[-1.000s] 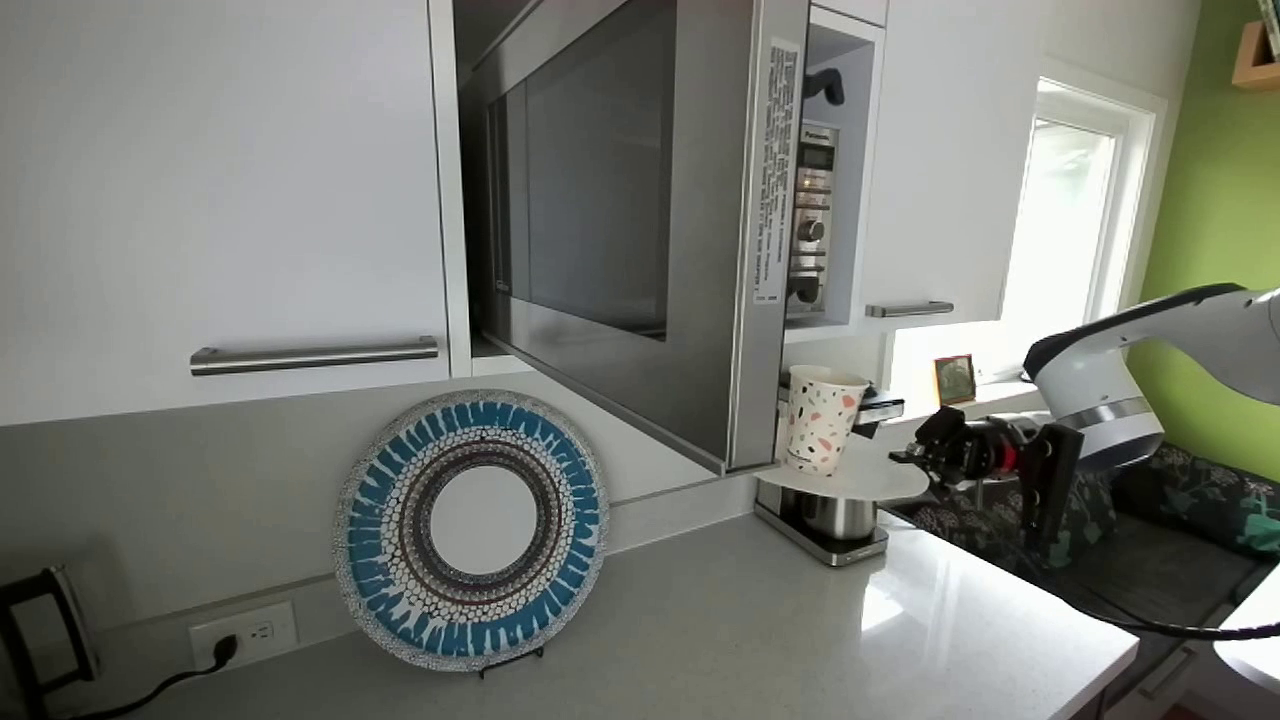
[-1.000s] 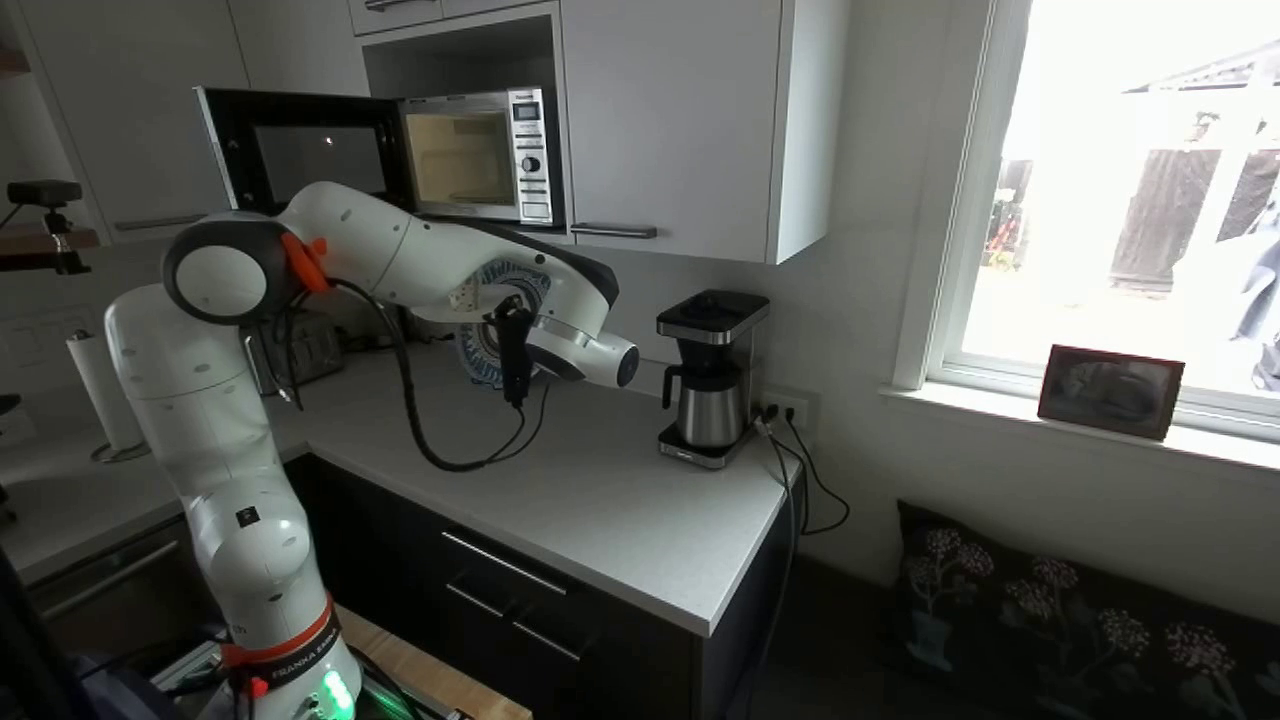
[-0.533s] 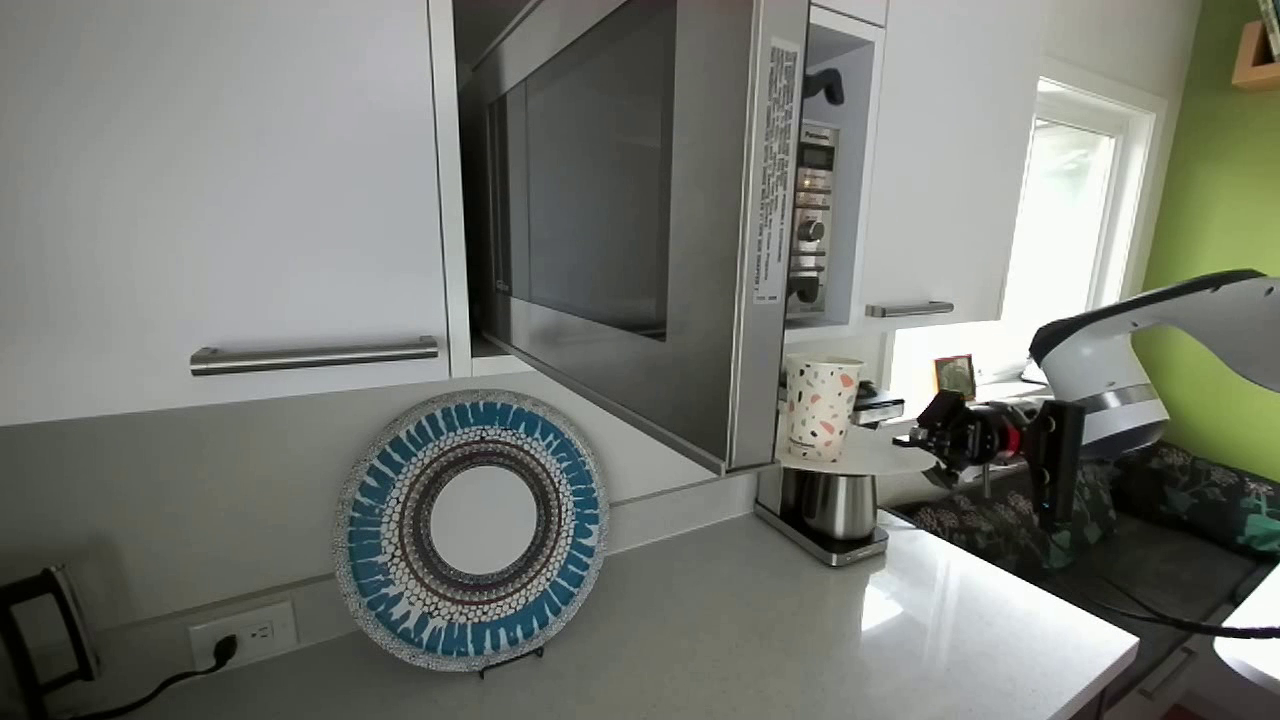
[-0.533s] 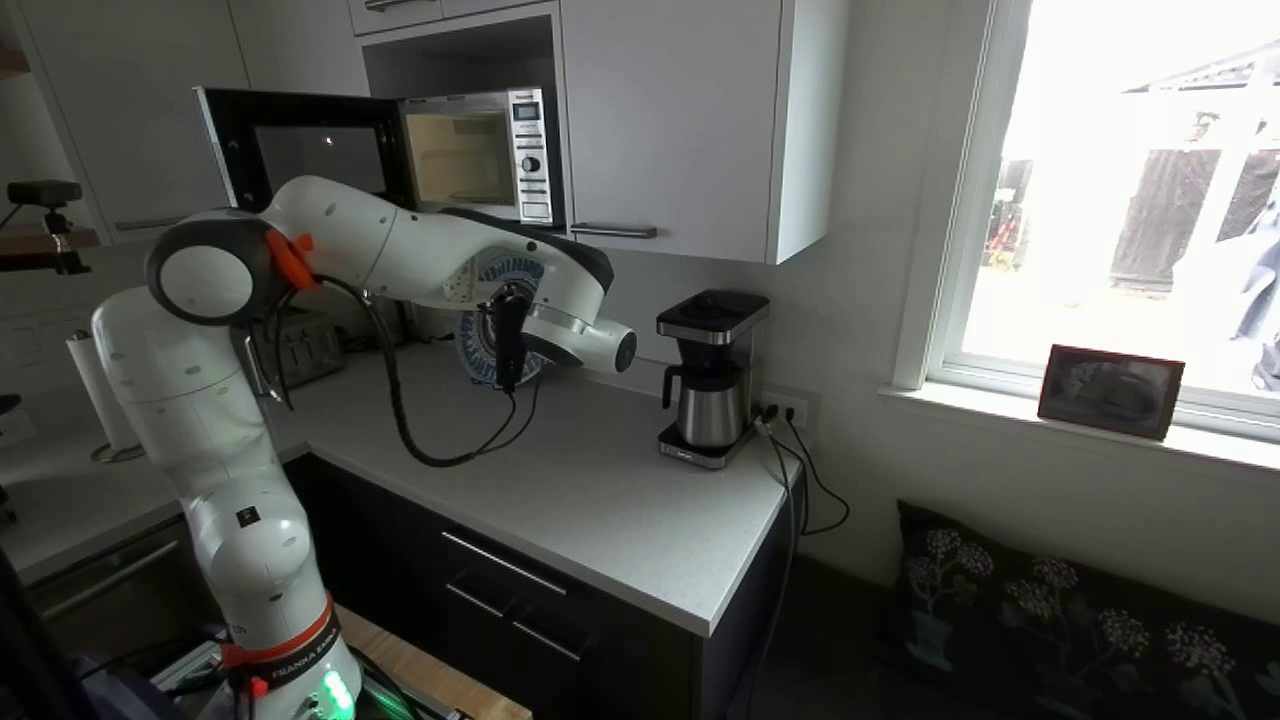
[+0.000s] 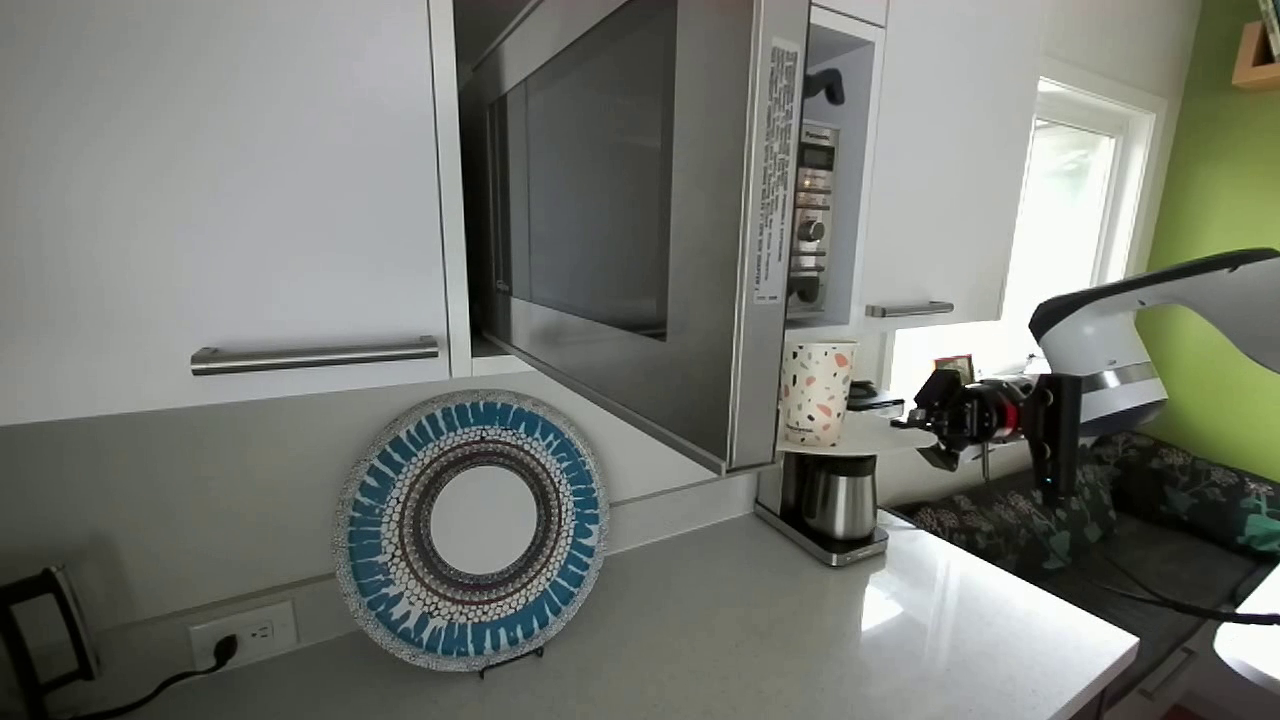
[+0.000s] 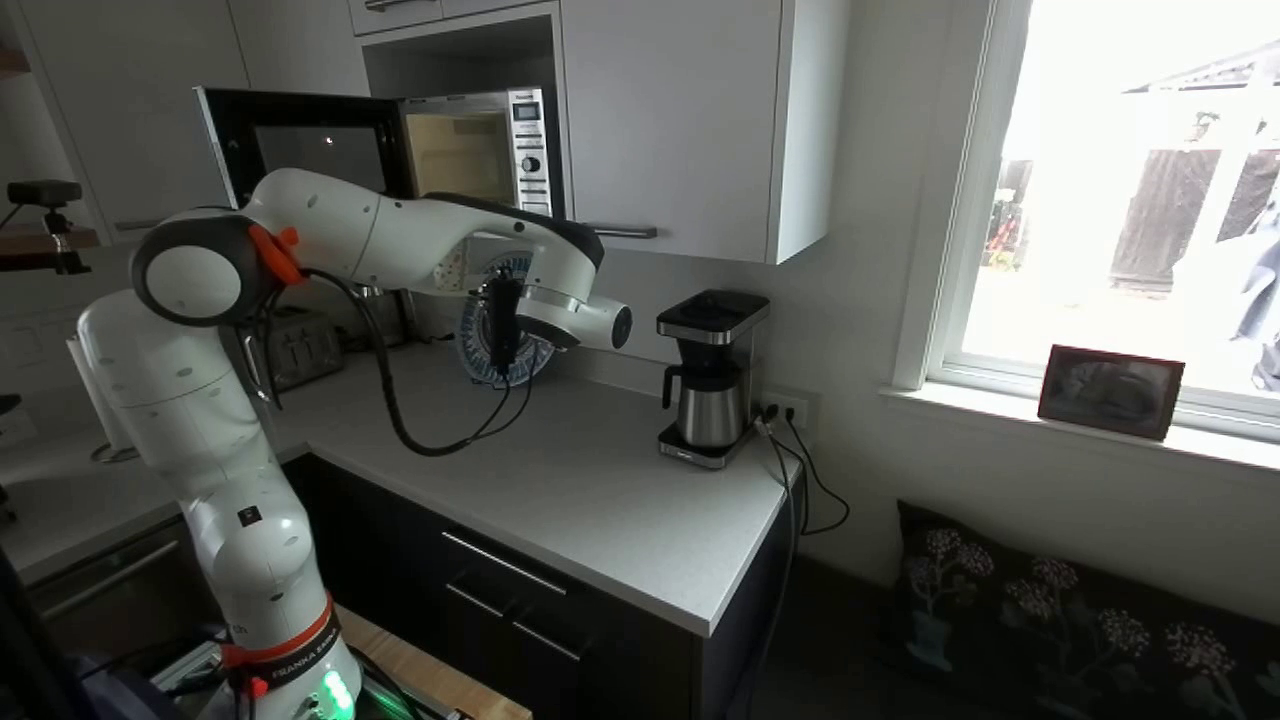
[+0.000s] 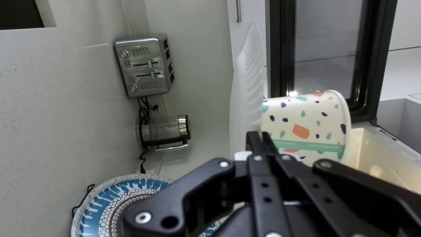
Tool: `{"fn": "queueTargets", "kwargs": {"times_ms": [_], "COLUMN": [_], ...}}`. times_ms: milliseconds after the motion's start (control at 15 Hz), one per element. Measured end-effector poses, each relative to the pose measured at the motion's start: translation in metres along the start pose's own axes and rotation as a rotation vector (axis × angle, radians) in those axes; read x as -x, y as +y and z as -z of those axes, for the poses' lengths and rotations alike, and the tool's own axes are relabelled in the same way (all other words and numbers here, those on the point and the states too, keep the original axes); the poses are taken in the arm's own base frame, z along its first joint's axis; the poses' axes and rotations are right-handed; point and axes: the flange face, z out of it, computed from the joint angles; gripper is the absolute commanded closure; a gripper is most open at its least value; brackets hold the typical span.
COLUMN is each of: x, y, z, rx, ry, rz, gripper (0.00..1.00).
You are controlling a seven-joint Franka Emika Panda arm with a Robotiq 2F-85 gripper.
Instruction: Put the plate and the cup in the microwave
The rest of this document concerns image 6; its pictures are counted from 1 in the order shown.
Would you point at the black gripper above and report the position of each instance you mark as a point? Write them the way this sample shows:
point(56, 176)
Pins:
point(474, 320)

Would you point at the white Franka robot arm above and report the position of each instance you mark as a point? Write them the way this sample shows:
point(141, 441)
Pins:
point(201, 441)

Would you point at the blue patterned decorative plate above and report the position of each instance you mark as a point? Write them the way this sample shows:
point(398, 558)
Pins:
point(534, 363)

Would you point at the silver microwave oven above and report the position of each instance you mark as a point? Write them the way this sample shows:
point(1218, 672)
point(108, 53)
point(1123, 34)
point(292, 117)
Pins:
point(531, 146)

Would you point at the grey patterned box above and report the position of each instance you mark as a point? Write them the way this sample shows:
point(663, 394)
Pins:
point(309, 350)

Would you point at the black steel coffee maker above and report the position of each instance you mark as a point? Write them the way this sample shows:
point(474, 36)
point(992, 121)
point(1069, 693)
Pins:
point(711, 400)

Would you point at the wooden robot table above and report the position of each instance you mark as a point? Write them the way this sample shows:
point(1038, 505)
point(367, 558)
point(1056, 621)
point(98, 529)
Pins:
point(426, 666)

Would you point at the dark base cabinet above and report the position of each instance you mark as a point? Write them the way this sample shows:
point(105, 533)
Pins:
point(626, 666)

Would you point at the dark framed picture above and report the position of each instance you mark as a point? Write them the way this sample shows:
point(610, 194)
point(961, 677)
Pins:
point(1109, 390)

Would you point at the dark floral cushion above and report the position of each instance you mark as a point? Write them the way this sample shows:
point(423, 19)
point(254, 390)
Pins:
point(1066, 613)

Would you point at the white framed window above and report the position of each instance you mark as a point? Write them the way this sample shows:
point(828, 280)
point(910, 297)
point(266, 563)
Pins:
point(1135, 175)

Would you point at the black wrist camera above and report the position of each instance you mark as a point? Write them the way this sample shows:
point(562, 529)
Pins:
point(507, 320)

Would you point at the white wall outlet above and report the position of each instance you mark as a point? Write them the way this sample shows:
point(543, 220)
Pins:
point(786, 410)

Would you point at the black camera on stand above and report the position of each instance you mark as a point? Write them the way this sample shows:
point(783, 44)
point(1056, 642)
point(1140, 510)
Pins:
point(40, 194)

